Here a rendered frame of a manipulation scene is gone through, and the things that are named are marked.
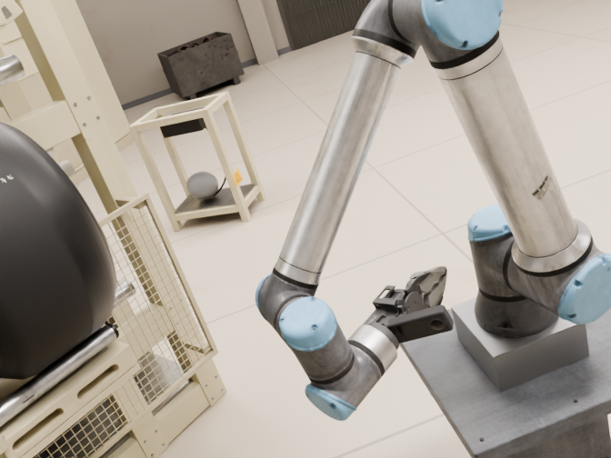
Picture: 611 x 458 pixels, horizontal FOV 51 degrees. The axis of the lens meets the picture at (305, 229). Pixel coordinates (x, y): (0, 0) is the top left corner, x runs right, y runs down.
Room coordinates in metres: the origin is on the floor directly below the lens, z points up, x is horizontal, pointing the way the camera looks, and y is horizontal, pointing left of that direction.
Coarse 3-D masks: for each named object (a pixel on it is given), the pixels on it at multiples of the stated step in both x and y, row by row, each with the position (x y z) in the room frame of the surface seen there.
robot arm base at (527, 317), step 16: (480, 304) 1.23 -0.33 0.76; (496, 304) 1.19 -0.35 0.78; (512, 304) 1.17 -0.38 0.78; (528, 304) 1.16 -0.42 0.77; (480, 320) 1.22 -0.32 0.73; (496, 320) 1.18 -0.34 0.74; (512, 320) 1.16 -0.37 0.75; (528, 320) 1.15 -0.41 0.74; (544, 320) 1.15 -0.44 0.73; (512, 336) 1.16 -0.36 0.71
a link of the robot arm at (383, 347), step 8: (360, 328) 0.99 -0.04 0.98; (368, 328) 0.97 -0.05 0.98; (352, 336) 0.98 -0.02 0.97; (360, 336) 0.96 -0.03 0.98; (368, 336) 0.96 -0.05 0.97; (376, 336) 0.95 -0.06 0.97; (384, 336) 0.95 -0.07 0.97; (368, 344) 0.94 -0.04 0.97; (376, 344) 0.94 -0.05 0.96; (384, 344) 0.94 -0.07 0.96; (392, 344) 0.95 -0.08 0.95; (376, 352) 0.93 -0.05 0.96; (384, 352) 0.93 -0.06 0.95; (392, 352) 0.94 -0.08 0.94; (384, 360) 0.93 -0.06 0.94; (392, 360) 0.94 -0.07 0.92
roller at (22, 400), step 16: (96, 336) 1.39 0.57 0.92; (112, 336) 1.40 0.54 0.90; (80, 352) 1.35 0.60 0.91; (96, 352) 1.37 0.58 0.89; (48, 368) 1.31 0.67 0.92; (64, 368) 1.31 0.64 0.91; (32, 384) 1.27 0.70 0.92; (48, 384) 1.28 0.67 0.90; (16, 400) 1.23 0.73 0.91; (32, 400) 1.25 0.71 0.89; (0, 416) 1.20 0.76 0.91
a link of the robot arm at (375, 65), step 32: (384, 0) 1.08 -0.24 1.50; (384, 32) 1.08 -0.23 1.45; (352, 64) 1.12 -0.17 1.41; (384, 64) 1.08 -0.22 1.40; (352, 96) 1.08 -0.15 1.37; (384, 96) 1.08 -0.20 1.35; (352, 128) 1.06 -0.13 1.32; (320, 160) 1.07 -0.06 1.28; (352, 160) 1.05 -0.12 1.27; (320, 192) 1.05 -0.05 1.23; (352, 192) 1.06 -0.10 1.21; (320, 224) 1.03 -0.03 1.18; (288, 256) 1.03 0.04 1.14; (320, 256) 1.02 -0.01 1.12; (256, 288) 1.08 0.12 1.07; (288, 288) 1.01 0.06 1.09
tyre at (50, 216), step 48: (0, 144) 1.37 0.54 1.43; (0, 192) 1.27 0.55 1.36; (48, 192) 1.31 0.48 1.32; (0, 240) 1.21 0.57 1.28; (48, 240) 1.25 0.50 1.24; (96, 240) 1.32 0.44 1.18; (0, 288) 1.17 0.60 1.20; (48, 288) 1.22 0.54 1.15; (96, 288) 1.30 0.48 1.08; (0, 336) 1.18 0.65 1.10; (48, 336) 1.22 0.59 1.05
